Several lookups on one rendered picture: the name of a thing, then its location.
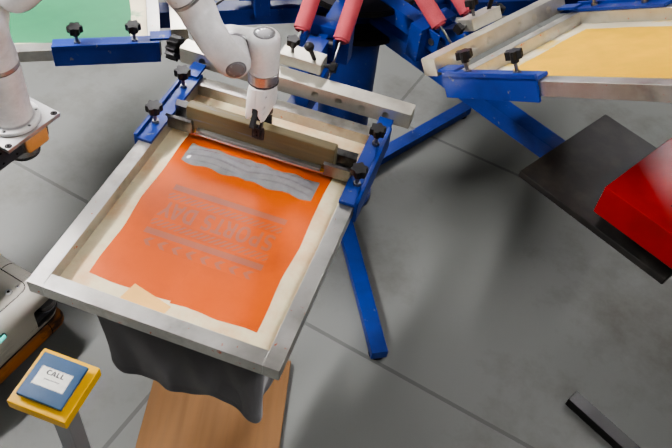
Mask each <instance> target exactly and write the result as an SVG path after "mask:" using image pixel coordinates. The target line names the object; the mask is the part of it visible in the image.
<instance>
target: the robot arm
mask: <svg viewBox="0 0 672 448"><path fill-rule="evenodd" d="M41 1H42V0H0V137H15V136H20V135H23V134H25V133H27V132H29V131H31V130H32V129H34V128H35V127H36V126H37V125H38V123H39V122H40V119H41V112H40V109H39V107H38V106H37V105H36V104H35V103H34V102H32V101H30V98H29V94H28V90H27V87H26V83H25V79H24V75H23V71H22V68H21V64H20V61H19V57H18V53H17V50H16V47H15V44H14V42H13V40H12V37H11V33H10V26H9V22H10V12H11V13H16V14H18V13H24V12H27V11H29V10H31V9H32V8H34V7H35V6H37V5H38V4H39V3H40V2H41ZM165 1H166V2H167V3H168V4H169V5H170V7H171V8H172V9H173V10H174V11H175V12H176V13H177V15H178V16H179V17H180V19H181V20H182V22H183V24H184V26H185V27H186V29H187V30H188V32H189V33H190V35H191V36H192V38H193V39H194V41H195V43H196V44H197V46H198V47H199V49H200V50H201V52H202V53H203V54H204V56H205V57H206V58H207V59H208V61H209V62H210V63H211V64H212V65H213V66H214V67H215V68H216V69H217V70H218V71H219V72H220V73H221V74H222V75H224V76H226V77H228V78H232V79H237V78H241V77H243V76H244V75H246V74H247V73H248V83H249V86H248V91H247V98H246V111H245V117H246V118H247V119H249V118H250V117H251V115H252V117H251V120H250V124H249V128H251V129H252V138H255V139H259V140H262V141H263V140H264V128H263V123H264V122H266V123H270V124H272V115H270V114H272V113H273V107H274V105H275V103H276V100H277V85H278V83H279V67H280V46H281V37H280V34H279V33H278V31H277V30H275V29H274V28H272V27H268V26H259V27H256V28H253V27H246V26H240V25H233V24H226V25H224V23H223V21H222V19H221V17H220V14H219V11H218V9H217V6H216V3H215V1H214V0H165ZM256 121H260V125H259V124H256Z"/></svg>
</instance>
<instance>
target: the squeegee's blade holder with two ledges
mask: <svg viewBox="0 0 672 448"><path fill-rule="evenodd" d="M196 134H200V135H203V136H206V137H209V138H212V139H216V140H219V141H222V142H225V143H229V144H232V145H235V146H238V147H242V148H245V149H248V150H251V151H254V152H258V153H261V154H264V155H267V156H271V157H274V158H277V159H280V160H283V161H287V162H290V163H293V164H296V165H300V166H303V167H306V168H309V169H312V170H316V171H320V170H321V165H317V164H314V163H311V162H308V161H304V160H301V159H298V158H295V157H291V156H288V155H285V154H282V153H278V152H275V151H272V150H269V149H265V148H262V147H259V146H256V145H252V144H249V143H246V142H243V141H240V140H236V139H233V138H230V137H227V136H223V135H220V134H217V133H214V132H210V131H207V130H204V129H201V128H197V129H196Z"/></svg>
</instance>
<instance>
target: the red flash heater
mask: <svg viewBox="0 0 672 448"><path fill-rule="evenodd" d="M594 212H595V213H596V214H598V215H599V216H601V217H602V218H603V219H605V220H606V221H607V222H609V223H610V224H611V225H613V226H614V227H615V228H617V229H618V230H619V231H621V232H622V233H624V234H625V235H626V236H628V237H629V238H630V239H632V240H633V241H634V242H636V243H637V244H638V245H640V246H641V247H642V248H644V249H645V250H646V251H648V252H649V253H651V254H652V255H653V256H655V257H656V258H657V259H659V260H660V261H661V262H663V263H664V264H665V265H667V266H668V267H669V268H671V269H672V138H670V139H669V140H668V141H666V142H665V143H664V144H662V145H661V146H660V147H658V148H657V149H656V150H654V151H653V152H652V153H650V154H649V155H648V156H646V157H645V158H644V159H642V160H641V161H639V162H638V163H637V164H635V165H634V166H633V167H631V168H630V169H629V170H627V171H626V172H625V173H623V174H622V175H621V176H619V177H618V178H617V179H615V180H614V181H613V182H611V183H610V184H609V185H607V186H606V187H605V189H604V191H603V193H602V195H601V197H600V199H599V201H598V203H597V205H596V206H595V208H594Z"/></svg>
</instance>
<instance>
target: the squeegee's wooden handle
mask: <svg viewBox="0 0 672 448"><path fill-rule="evenodd" d="M186 110H187V119H189V120H192V121H193V129H197V128H201V129H204V130H207V131H210V132H214V133H217V134H220V135H223V136H227V137H230V138H233V139H236V140H240V141H243V142H246V143H249V144H252V145H256V146H259V147H262V148H265V149H269V150H272V151H275V152H278V153H282V154H285V155H288V156H291V157H295V158H298V159H301V160H304V161H308V162H311V163H314V164H317V165H321V168H322V169H324V161H325V162H328V163H332V164H335V165H336V160H337V152H338V144H336V143H332V142H329V141H326V140H322V139H319V138H316V137H313V136H309V135H306V134H303V133H299V132H296V131H293V130H289V129H286V128H283V127H280V126H276V125H273V124H270V123H266V122H264V123H263V128H264V140H263V141H262V140H259V139H255V138H252V129H251V128H249V124H250V120H251V118H249V119H247V118H246V117H245V116H243V115H240V114H237V113H233V112H230V111H227V110H223V109H220V108H217V107H213V106H210V105H207V104H204V103H200V102H197V101H194V100H191V101H190V102H189V103H188V105H187V107H186Z"/></svg>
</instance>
